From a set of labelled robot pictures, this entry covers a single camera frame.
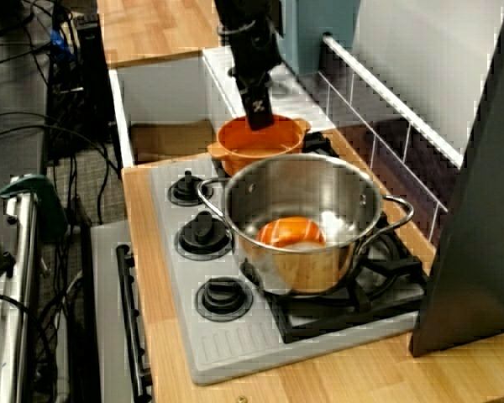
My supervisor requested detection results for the salmon sushi toy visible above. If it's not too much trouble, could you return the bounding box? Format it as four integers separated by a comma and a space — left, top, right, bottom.
255, 217, 327, 249

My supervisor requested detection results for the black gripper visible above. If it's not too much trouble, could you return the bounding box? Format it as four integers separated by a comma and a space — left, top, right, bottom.
220, 18, 285, 131

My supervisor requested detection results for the orange plastic pot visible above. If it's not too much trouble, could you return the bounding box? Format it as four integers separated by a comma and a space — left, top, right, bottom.
207, 113, 312, 177

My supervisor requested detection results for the aluminium frame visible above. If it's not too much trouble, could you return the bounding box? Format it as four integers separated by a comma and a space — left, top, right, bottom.
0, 175, 41, 403

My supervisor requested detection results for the stainless steel pot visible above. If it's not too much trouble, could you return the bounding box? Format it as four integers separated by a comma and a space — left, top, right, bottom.
197, 153, 416, 295

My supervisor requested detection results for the oven door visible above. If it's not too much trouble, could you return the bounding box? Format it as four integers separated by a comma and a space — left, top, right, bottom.
90, 220, 152, 403

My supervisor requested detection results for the grey stove top plate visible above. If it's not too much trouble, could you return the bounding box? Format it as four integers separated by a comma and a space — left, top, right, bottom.
147, 133, 429, 386

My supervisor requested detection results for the light blue robot base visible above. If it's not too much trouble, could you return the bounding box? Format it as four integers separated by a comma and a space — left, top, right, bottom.
276, 0, 358, 76

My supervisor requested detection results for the black side panel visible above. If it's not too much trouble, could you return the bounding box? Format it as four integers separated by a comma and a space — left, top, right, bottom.
409, 0, 504, 358

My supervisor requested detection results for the black computer tower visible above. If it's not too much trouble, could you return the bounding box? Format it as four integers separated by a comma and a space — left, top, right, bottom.
45, 12, 118, 160

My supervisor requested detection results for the dark tile backsplash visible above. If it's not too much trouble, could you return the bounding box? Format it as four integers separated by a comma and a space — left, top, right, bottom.
302, 33, 463, 249

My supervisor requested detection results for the black oven door handle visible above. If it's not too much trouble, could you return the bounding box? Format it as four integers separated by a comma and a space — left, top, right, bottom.
116, 244, 152, 400

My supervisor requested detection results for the black stove knob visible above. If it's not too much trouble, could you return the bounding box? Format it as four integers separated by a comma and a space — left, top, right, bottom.
169, 170, 214, 207
175, 209, 234, 261
195, 277, 255, 323

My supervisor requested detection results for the green clamp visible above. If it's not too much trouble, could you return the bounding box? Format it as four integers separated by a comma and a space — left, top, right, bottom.
0, 174, 68, 243

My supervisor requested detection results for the black burner grate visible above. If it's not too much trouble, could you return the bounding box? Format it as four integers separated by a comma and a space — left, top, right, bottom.
212, 130, 429, 344

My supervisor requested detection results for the bamboo kitchen countertop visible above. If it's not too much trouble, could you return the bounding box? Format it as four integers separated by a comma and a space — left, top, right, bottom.
121, 128, 504, 403

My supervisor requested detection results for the white sink basin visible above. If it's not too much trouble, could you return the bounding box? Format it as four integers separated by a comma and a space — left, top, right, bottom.
108, 44, 335, 169

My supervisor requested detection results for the black cable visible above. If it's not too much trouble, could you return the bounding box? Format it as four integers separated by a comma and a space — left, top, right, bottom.
0, 293, 58, 403
0, 111, 123, 177

